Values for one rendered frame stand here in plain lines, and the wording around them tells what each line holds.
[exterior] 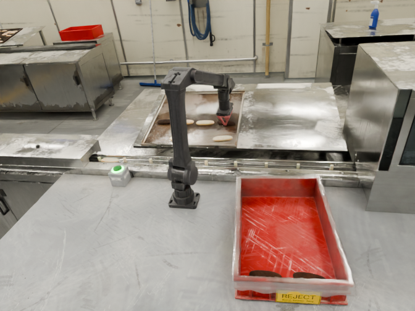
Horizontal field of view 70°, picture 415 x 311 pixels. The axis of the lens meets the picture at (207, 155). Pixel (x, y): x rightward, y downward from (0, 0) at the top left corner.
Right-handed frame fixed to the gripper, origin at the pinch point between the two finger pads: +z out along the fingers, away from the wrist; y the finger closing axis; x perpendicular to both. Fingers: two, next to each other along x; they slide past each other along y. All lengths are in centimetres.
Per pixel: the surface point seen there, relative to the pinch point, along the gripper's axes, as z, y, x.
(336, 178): 1, -28, -56
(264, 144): 1.4, -12.6, -23.1
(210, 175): 1.5, -37.8, -4.0
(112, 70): 100, 221, 255
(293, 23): 62, 310, 1
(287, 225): 0, -56, -40
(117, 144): 10, -19, 61
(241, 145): 1.4, -15.6, -12.5
